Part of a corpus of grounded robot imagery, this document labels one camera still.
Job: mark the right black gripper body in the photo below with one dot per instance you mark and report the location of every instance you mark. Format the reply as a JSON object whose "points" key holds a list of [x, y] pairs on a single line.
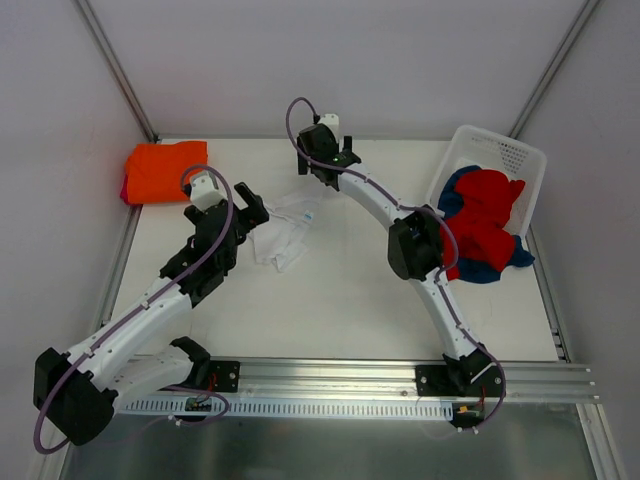
{"points": [[350, 157]]}

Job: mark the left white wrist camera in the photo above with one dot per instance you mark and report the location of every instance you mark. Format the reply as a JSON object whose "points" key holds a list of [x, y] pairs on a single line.
{"points": [[204, 192]]}

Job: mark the folded orange t shirt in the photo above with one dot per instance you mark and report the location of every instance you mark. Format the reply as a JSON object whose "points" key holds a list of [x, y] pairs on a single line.
{"points": [[154, 170]]}

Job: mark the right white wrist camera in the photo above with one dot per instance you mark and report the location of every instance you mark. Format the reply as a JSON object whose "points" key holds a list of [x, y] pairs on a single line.
{"points": [[331, 120]]}

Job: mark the folded pink t shirt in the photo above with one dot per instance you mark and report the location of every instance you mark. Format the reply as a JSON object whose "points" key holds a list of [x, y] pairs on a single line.
{"points": [[124, 191]]}

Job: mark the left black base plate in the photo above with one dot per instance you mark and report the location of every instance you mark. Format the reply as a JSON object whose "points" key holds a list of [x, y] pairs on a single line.
{"points": [[220, 376]]}

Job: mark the left aluminium frame post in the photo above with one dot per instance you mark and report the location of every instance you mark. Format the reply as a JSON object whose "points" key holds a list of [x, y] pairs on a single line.
{"points": [[106, 50]]}

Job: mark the red t shirt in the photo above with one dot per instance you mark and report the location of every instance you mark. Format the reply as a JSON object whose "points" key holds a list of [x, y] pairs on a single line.
{"points": [[482, 215]]}

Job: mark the aluminium mounting rail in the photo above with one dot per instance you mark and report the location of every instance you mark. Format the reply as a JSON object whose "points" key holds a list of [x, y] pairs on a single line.
{"points": [[533, 382]]}

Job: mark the white plastic laundry basket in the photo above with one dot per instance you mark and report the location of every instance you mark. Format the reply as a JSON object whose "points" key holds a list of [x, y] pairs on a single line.
{"points": [[518, 161]]}

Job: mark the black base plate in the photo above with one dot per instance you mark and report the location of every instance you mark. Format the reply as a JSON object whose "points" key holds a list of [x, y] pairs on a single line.
{"points": [[220, 376], [447, 381]]}

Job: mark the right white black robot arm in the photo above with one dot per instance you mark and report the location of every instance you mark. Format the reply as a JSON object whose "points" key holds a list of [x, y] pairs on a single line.
{"points": [[415, 253]]}

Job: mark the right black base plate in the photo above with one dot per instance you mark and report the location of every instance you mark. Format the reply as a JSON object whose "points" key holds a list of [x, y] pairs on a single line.
{"points": [[447, 381]]}

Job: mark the white t shirt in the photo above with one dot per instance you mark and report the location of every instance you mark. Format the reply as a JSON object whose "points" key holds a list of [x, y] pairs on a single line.
{"points": [[280, 241]]}

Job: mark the right aluminium frame post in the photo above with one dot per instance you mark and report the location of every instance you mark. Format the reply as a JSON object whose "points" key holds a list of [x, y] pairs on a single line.
{"points": [[570, 38]]}

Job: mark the aluminium frame post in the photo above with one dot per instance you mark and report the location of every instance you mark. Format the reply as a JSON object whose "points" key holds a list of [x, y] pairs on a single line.
{"points": [[570, 38], [106, 50]]}

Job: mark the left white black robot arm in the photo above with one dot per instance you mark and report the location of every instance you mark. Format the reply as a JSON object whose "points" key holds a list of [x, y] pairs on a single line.
{"points": [[80, 390]]}

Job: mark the blue t shirt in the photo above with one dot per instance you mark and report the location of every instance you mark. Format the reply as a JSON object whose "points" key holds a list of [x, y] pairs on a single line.
{"points": [[480, 272]]}

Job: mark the white slotted cable duct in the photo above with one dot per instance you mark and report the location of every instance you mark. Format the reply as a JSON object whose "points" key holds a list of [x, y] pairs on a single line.
{"points": [[182, 405]]}

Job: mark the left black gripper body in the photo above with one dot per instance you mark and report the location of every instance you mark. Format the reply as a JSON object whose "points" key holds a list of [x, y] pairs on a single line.
{"points": [[232, 212]]}

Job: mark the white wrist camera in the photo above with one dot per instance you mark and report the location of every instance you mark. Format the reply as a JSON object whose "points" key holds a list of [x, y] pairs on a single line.
{"points": [[331, 120], [204, 192]]}

